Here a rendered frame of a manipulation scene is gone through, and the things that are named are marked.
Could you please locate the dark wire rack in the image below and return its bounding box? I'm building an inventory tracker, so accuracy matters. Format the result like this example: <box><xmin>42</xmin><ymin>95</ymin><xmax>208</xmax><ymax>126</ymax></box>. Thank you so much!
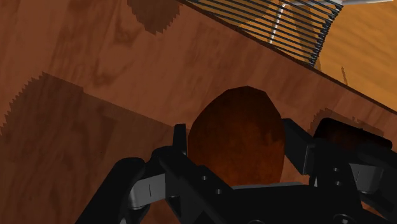
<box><xmin>182</xmin><ymin>0</ymin><xmax>344</xmax><ymax>67</ymax></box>

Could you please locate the brown oval fruit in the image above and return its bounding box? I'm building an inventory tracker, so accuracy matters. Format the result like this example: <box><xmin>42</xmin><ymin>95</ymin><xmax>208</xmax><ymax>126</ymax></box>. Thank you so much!
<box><xmin>187</xmin><ymin>85</ymin><xmax>286</xmax><ymax>188</ymax></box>

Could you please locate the brown wooden table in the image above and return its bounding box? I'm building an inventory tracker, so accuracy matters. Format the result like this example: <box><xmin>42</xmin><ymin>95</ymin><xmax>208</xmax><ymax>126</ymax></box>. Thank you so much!
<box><xmin>0</xmin><ymin>0</ymin><xmax>397</xmax><ymax>224</ymax></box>

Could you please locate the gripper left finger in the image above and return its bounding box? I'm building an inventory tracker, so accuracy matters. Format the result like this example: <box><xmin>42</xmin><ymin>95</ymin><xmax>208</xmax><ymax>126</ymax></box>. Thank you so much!
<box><xmin>75</xmin><ymin>123</ymin><xmax>234</xmax><ymax>224</ymax></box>

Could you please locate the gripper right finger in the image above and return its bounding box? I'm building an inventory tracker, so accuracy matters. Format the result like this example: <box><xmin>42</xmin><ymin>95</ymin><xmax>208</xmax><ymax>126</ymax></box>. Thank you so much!
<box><xmin>281</xmin><ymin>117</ymin><xmax>397</xmax><ymax>221</ymax></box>

